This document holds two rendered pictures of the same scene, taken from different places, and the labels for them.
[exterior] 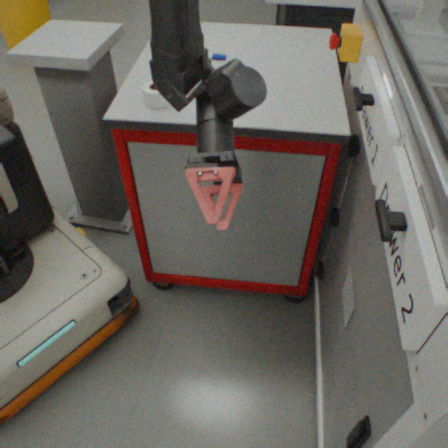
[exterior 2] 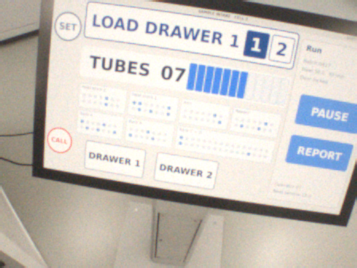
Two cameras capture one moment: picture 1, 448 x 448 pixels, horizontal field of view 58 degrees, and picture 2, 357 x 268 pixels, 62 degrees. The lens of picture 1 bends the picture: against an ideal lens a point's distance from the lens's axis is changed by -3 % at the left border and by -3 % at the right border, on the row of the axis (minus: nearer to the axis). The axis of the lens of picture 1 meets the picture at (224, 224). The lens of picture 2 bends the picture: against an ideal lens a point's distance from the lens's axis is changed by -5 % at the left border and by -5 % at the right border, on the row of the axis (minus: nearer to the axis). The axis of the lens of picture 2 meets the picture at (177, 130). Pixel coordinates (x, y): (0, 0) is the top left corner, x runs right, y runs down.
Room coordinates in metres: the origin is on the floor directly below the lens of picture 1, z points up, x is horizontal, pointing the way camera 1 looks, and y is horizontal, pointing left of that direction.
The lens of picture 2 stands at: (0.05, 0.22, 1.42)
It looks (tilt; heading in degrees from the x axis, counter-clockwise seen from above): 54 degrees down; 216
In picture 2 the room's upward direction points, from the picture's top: 8 degrees clockwise
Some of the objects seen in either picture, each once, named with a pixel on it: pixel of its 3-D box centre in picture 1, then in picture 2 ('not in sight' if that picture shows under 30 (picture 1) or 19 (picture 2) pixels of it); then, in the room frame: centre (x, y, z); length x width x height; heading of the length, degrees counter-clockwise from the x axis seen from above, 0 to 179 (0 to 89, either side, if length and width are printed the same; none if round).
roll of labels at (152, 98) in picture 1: (157, 93); not in sight; (0.93, 0.16, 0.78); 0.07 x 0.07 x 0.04
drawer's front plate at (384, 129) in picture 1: (374, 115); not in sight; (0.69, -0.29, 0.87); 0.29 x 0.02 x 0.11; 173
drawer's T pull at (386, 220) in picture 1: (392, 220); not in sight; (0.38, -0.22, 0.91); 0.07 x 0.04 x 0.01; 173
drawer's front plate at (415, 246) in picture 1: (404, 238); not in sight; (0.38, -0.25, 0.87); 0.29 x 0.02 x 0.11; 173
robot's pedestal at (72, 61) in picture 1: (91, 134); not in sight; (1.35, 0.51, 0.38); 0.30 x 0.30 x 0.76; 78
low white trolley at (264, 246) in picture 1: (234, 168); not in sight; (1.13, -0.04, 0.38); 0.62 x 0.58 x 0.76; 173
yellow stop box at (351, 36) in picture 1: (348, 42); not in sight; (1.02, -0.31, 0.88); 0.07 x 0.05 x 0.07; 173
